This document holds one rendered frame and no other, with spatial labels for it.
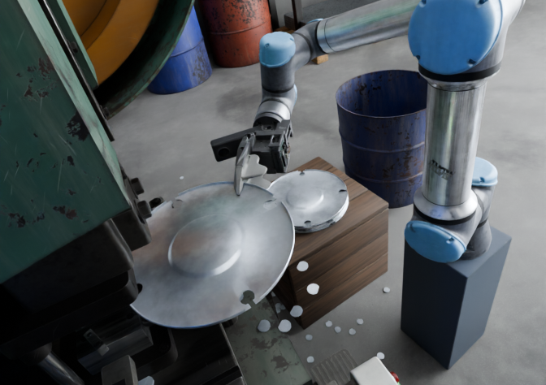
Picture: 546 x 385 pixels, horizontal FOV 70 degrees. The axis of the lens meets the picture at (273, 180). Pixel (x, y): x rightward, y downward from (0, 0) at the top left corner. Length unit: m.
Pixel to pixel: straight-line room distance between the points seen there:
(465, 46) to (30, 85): 0.50
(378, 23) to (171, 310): 0.63
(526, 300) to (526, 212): 0.44
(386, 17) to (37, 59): 0.65
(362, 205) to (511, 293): 0.60
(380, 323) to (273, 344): 0.80
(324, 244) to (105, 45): 0.79
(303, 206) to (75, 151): 1.04
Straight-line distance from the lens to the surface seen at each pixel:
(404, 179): 1.71
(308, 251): 1.19
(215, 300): 0.58
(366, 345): 1.41
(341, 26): 0.87
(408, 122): 1.54
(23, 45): 0.27
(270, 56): 0.84
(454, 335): 1.23
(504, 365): 1.44
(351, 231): 1.26
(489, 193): 0.95
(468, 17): 0.59
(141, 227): 0.52
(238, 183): 0.71
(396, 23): 0.81
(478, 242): 1.03
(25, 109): 0.29
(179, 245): 0.66
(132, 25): 0.81
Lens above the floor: 1.24
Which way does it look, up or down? 37 degrees down
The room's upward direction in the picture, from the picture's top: 13 degrees counter-clockwise
